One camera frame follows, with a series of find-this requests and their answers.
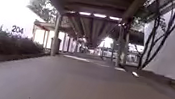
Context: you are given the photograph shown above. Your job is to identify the row of canopy posts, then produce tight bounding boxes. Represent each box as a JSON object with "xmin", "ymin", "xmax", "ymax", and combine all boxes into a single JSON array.
[{"xmin": 60, "ymin": 31, "xmax": 83, "ymax": 55}]

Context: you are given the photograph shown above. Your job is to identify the grey concrete path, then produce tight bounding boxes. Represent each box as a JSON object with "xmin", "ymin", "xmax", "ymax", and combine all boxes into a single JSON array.
[{"xmin": 0, "ymin": 42, "xmax": 175, "ymax": 99}]

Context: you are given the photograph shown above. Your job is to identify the low flat-roofed shelter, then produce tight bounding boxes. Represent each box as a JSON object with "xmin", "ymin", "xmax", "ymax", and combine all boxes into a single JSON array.
[{"xmin": 29, "ymin": 19, "xmax": 70, "ymax": 52}]

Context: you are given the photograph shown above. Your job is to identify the tree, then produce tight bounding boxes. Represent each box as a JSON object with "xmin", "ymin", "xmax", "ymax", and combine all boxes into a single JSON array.
[{"xmin": 24, "ymin": 0, "xmax": 62, "ymax": 25}]

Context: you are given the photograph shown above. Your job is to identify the bare dark tree branches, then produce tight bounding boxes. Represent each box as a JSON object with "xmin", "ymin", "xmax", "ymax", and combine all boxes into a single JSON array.
[{"xmin": 135, "ymin": 0, "xmax": 175, "ymax": 76}]

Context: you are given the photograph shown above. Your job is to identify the row of dark bushes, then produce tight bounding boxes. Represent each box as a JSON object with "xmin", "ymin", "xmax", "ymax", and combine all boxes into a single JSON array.
[{"xmin": 0, "ymin": 23, "xmax": 52, "ymax": 76}]

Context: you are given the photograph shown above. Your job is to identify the white building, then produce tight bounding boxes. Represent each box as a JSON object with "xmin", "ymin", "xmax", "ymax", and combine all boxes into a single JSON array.
[{"xmin": 0, "ymin": 2, "xmax": 39, "ymax": 41}]

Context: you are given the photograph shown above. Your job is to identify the canopy support post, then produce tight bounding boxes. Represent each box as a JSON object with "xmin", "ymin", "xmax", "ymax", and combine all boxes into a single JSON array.
[
  {"xmin": 113, "ymin": 23, "xmax": 128, "ymax": 69},
  {"xmin": 120, "ymin": 30, "xmax": 133, "ymax": 67},
  {"xmin": 49, "ymin": 12, "xmax": 64, "ymax": 58}
]

